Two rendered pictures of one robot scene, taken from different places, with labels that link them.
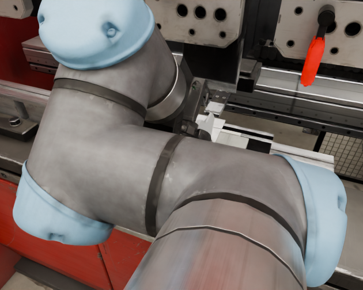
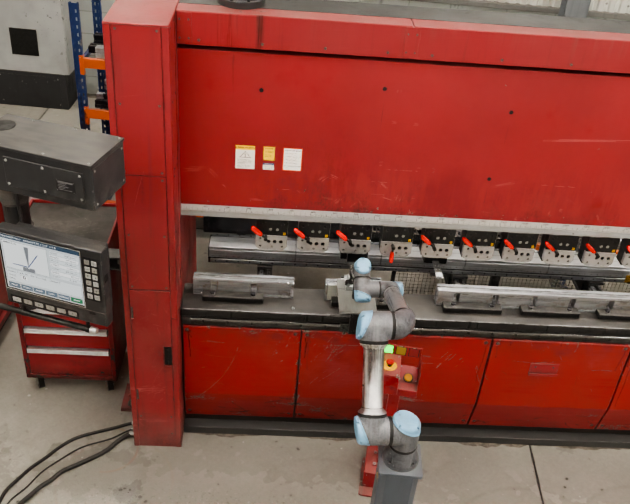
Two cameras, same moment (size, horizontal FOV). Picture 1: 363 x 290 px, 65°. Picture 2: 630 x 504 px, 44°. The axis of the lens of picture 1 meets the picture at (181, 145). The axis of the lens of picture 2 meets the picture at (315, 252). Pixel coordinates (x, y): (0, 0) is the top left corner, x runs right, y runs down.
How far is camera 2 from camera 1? 3.38 m
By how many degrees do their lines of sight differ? 22
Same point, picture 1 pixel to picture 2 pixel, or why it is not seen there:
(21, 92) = (252, 278)
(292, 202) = (397, 286)
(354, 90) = not seen: hidden behind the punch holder
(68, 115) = (364, 281)
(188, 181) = (384, 286)
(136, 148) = (375, 284)
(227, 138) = not seen: hidden behind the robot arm
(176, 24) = (349, 249)
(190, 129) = not seen: hidden behind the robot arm
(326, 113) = (396, 263)
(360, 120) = (410, 264)
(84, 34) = (366, 269)
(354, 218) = (413, 303)
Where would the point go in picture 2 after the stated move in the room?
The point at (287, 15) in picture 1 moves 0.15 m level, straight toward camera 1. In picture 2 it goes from (383, 245) to (387, 263)
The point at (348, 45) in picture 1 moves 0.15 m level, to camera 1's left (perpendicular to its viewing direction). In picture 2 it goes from (399, 251) to (371, 256)
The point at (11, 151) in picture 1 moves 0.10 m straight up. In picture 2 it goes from (260, 308) to (261, 292)
